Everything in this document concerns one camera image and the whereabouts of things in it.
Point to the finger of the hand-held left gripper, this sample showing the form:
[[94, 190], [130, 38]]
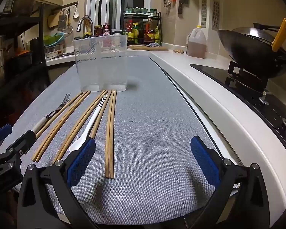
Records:
[[1, 132], [21, 143]]

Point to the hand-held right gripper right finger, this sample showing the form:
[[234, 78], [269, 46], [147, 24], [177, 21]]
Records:
[[205, 159]]

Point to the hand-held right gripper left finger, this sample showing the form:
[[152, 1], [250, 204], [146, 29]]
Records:
[[82, 162]]

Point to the white striped ceramic spoon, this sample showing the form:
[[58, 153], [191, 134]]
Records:
[[77, 145]]

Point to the wooden chopstick pair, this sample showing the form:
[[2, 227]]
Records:
[[58, 125], [79, 124]]

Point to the clear plastic container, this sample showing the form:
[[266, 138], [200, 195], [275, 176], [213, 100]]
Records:
[[100, 64]]

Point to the grey woven mat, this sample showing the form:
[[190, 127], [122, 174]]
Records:
[[152, 136]]

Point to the orange dark pot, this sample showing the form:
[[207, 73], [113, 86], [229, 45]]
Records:
[[22, 57]]

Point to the black glass cooktop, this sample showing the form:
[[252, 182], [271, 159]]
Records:
[[212, 72]]

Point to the dark canister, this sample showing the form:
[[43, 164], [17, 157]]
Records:
[[37, 50]]

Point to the black pan support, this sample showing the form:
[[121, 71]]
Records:
[[238, 72]]

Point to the black shelf rack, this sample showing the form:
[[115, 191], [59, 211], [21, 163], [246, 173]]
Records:
[[41, 28]]

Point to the ginger piece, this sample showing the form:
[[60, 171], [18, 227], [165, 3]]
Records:
[[178, 51]]

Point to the plastic oil jug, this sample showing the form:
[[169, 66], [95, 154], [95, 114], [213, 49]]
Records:
[[196, 45]]

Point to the dark metal wok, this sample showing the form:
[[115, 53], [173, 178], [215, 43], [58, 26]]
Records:
[[247, 47]]

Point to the hanging wooden board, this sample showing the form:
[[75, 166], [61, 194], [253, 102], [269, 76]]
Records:
[[53, 20]]

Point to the blue white cloth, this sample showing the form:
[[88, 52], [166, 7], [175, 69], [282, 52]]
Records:
[[153, 44]]

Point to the metal grater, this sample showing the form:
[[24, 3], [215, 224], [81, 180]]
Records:
[[63, 21]]

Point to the wooden cutting board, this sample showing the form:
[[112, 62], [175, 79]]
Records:
[[143, 48]]

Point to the dark metal bowl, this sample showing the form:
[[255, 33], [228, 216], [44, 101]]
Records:
[[23, 4]]

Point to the red jar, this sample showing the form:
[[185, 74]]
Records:
[[98, 30]]

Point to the pink bottle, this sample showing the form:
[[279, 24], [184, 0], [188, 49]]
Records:
[[106, 29]]

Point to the chrome faucet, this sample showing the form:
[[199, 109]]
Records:
[[84, 20]]

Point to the row of sauce bottles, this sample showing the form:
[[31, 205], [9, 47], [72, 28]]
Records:
[[147, 32]]

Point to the white rice paddle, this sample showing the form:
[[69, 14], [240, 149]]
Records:
[[76, 13]]

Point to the black spice rack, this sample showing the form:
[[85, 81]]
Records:
[[160, 26]]

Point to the hanging cleaver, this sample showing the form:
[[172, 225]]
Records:
[[181, 2]]

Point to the row of green spice jars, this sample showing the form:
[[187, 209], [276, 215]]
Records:
[[135, 10]]

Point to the window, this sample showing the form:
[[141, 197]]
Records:
[[114, 2]]

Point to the wall vent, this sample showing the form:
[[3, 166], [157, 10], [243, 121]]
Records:
[[204, 12], [216, 13]]

